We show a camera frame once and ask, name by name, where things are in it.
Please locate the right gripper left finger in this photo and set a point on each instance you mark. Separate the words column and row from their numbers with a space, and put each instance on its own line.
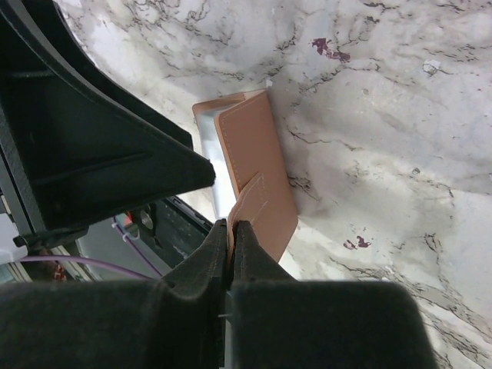
column 171, row 322

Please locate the tan leather card holder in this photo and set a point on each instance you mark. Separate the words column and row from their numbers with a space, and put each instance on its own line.
column 239, row 137

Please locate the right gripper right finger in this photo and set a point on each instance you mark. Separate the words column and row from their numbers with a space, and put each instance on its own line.
column 279, row 322

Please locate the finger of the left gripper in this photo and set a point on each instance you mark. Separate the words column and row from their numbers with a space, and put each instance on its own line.
column 75, row 147

